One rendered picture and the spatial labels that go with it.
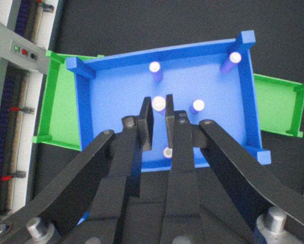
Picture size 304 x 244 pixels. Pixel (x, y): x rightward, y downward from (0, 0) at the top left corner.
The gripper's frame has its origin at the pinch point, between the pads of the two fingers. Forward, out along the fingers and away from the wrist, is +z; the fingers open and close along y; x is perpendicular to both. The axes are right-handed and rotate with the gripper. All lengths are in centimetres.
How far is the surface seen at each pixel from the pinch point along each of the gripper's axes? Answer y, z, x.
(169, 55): 2.0, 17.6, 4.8
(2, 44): -48, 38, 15
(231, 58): 11.4, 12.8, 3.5
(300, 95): 51, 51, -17
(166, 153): -0.1, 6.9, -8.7
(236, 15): 33, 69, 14
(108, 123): -11.3, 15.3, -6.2
